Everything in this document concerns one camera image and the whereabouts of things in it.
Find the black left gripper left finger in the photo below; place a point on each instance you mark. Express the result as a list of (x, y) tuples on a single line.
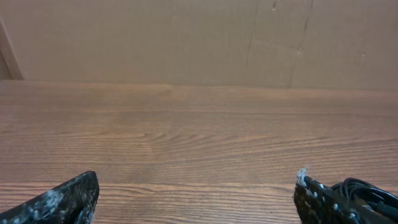
[(72, 202)]

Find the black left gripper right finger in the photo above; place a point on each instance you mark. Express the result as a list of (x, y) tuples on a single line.
[(352, 201)]

